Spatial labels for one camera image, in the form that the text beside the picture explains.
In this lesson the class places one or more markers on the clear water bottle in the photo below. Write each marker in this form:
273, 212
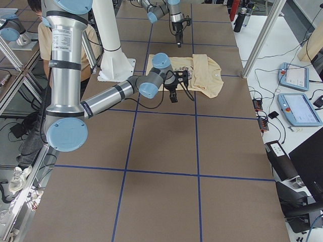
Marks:
248, 13

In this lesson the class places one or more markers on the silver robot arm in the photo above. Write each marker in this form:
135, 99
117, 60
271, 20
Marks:
64, 126
176, 17

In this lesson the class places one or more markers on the red fire extinguisher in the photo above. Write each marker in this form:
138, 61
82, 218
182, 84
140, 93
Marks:
234, 8

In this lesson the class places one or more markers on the aluminium side frame rail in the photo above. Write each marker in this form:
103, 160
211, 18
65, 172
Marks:
18, 210

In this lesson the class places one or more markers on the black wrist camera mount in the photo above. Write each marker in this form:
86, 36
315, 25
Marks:
187, 20
182, 77

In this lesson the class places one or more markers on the white sneaker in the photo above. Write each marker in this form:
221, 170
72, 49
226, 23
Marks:
19, 179

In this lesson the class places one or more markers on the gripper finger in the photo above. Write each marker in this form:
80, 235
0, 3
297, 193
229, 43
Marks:
171, 97
178, 40
175, 97

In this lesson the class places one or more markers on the black monitor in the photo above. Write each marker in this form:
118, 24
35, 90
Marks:
307, 160

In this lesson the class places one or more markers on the aluminium frame post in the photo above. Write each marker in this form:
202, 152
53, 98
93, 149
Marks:
264, 33

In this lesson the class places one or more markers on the small black square device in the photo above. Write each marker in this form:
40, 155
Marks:
273, 115

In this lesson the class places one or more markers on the black water bottle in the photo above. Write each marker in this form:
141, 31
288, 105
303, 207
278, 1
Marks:
239, 20

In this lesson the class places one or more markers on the lower orange black adapter box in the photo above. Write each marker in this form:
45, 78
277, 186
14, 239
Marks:
263, 124

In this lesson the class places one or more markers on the white pedestal column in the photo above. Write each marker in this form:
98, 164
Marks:
115, 66

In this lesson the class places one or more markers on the blue teach pendant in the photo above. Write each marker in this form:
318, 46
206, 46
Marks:
298, 110
294, 76

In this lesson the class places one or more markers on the black monitor arm base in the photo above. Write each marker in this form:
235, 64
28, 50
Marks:
299, 209

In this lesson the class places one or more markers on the upper orange black adapter box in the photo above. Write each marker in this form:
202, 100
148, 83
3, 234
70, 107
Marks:
257, 103

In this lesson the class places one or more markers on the orange black adapter box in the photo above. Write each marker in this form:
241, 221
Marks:
257, 103
263, 124

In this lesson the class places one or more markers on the upper blue teach pendant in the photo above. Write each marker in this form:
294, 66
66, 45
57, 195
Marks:
294, 76

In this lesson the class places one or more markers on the cream long sleeve shirt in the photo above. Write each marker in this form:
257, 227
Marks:
204, 73

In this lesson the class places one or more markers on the person in beige shirt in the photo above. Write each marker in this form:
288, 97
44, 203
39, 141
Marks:
34, 141

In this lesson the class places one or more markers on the black box with white label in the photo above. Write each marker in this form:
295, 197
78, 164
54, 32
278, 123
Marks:
280, 160

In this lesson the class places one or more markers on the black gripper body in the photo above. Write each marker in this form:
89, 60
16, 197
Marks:
169, 85
177, 28

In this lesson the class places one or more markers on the lower blue teach pendant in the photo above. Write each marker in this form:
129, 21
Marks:
298, 110

